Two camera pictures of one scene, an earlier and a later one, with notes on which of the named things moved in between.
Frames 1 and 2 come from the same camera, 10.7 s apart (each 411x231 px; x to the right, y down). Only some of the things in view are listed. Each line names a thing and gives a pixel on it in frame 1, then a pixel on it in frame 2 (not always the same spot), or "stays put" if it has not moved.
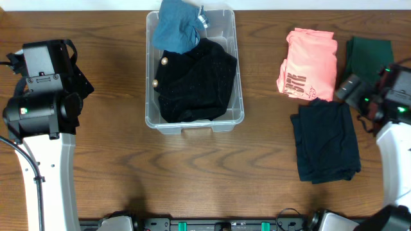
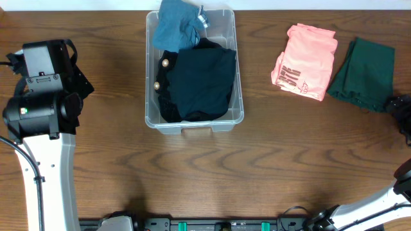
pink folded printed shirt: (309, 69) stays put
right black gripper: (354, 98) -> (401, 99)
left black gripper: (82, 84) stays put
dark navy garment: (325, 140) -> (202, 80)
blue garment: (178, 25) stays put
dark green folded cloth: (365, 58) stays put
